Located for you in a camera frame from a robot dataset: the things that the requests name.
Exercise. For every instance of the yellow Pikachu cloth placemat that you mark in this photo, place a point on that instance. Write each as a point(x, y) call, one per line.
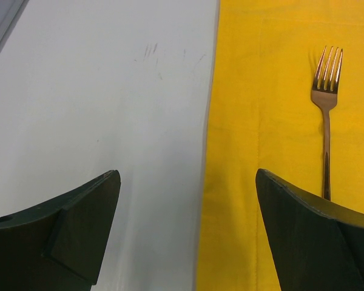
point(262, 116)

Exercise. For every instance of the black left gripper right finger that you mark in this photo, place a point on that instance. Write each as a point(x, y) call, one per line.
point(315, 244)

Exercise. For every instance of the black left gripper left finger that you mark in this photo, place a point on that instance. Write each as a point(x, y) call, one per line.
point(59, 244)

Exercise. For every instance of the thin brown fork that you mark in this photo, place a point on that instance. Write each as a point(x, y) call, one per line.
point(324, 94)

